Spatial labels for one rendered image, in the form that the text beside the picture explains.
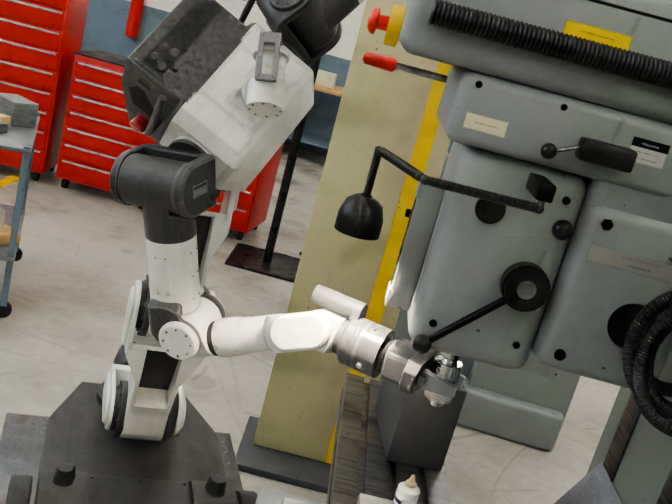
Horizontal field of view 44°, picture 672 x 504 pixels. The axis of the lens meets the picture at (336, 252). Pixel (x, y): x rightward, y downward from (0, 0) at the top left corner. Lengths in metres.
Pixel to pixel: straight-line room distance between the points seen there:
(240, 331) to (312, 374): 1.81
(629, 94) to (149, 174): 0.76
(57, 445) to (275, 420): 1.34
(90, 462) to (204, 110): 1.05
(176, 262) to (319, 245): 1.68
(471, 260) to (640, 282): 0.24
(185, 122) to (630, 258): 0.76
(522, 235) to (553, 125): 0.17
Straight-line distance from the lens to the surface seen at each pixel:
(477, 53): 1.15
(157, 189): 1.41
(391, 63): 1.36
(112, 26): 10.79
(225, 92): 1.49
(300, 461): 3.43
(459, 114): 1.16
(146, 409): 2.10
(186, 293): 1.50
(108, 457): 2.22
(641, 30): 1.19
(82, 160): 6.35
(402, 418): 1.70
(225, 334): 1.50
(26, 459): 2.48
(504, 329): 1.27
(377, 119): 3.01
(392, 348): 1.39
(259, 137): 1.48
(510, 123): 1.17
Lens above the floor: 1.76
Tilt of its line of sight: 16 degrees down
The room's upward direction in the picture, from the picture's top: 15 degrees clockwise
